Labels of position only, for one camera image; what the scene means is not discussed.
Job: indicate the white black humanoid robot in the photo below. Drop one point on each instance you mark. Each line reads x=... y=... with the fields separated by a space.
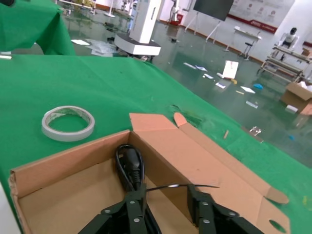
x=290 y=36

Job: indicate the silver binder clip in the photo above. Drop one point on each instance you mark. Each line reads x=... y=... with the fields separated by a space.
x=256 y=131

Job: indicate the small wooden stick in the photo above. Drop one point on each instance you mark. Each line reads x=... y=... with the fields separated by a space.
x=226 y=134

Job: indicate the thin wooden strip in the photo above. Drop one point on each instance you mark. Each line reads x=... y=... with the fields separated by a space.
x=239 y=92

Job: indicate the blue crumpled item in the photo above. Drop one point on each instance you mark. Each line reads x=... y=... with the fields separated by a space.
x=258 y=86

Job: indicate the white robot body edge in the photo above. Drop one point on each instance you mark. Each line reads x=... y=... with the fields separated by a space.
x=6 y=212

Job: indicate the white narrow desk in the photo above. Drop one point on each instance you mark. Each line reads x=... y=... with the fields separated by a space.
x=246 y=31

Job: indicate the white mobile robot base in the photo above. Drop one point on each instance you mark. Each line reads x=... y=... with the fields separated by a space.
x=141 y=29

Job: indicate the white paper sheet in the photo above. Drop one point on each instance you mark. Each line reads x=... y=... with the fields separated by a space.
x=247 y=89
x=201 y=68
x=220 y=85
x=189 y=65
x=208 y=76
x=251 y=104

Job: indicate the dark screen on stand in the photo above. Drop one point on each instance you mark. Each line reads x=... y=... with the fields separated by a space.
x=214 y=7

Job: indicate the red white wall poster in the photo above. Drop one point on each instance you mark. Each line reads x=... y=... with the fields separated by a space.
x=263 y=12

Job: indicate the red box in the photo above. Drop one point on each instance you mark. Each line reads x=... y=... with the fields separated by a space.
x=179 y=19

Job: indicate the white tape roll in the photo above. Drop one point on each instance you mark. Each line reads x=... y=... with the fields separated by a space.
x=70 y=136

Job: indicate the white red paper bag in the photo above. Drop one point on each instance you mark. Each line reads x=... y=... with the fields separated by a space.
x=230 y=69

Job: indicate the black stool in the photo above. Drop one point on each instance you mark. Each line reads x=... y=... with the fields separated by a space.
x=247 y=48

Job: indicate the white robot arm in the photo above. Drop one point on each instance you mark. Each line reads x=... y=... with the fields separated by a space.
x=175 y=9

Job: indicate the white tube frame rack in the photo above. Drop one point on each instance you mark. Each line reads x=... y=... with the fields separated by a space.
x=285 y=63

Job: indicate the yellow small item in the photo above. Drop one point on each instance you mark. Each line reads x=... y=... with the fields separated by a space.
x=234 y=81

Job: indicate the large open cardboard box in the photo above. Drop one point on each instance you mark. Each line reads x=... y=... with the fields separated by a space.
x=297 y=97

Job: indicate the small cardboard box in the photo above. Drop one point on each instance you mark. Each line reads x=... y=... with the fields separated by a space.
x=306 y=51

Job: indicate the white foam block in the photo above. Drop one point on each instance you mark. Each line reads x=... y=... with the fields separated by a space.
x=291 y=108

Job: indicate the open brown cardboard box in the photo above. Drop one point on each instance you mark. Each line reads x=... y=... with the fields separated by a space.
x=182 y=158

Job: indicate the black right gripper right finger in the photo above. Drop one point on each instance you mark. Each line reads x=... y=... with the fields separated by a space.
x=207 y=214

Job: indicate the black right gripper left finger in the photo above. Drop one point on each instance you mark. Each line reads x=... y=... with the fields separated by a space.
x=131 y=209

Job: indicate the small blue scrap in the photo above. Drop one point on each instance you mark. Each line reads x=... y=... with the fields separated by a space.
x=291 y=137

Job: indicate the green cloth covered table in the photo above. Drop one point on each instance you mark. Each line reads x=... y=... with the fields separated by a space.
x=29 y=26

